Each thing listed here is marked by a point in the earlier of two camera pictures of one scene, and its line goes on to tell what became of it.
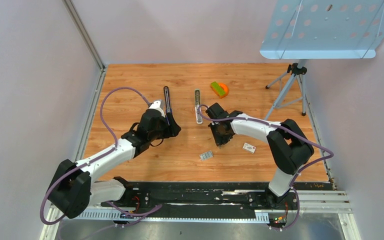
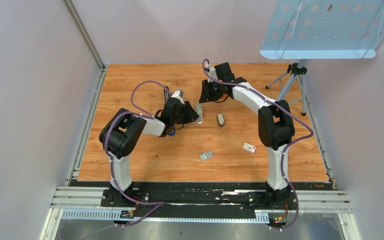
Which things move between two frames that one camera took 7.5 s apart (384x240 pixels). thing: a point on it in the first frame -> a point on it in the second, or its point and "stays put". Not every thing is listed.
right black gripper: [219, 141] -> [206, 95]
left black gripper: [171, 130] -> [190, 114]
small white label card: [249, 148] stays put
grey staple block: [205, 156] stays put
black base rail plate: [211, 196] stays put
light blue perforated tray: [329, 29] stays put
